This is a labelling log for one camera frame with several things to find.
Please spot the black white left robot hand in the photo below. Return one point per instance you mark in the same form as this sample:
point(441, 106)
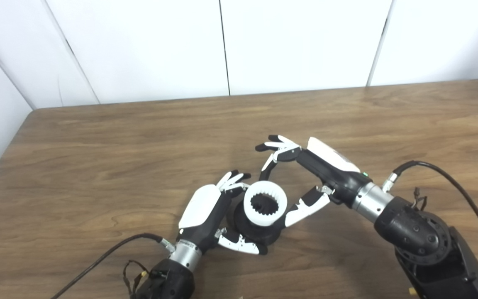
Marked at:
point(201, 207)

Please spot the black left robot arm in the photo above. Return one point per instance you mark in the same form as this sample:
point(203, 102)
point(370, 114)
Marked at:
point(172, 278)

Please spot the round black stepped part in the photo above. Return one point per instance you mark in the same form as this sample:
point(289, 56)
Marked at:
point(259, 234)

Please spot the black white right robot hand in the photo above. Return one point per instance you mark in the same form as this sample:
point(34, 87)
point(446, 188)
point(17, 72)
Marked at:
point(334, 170)

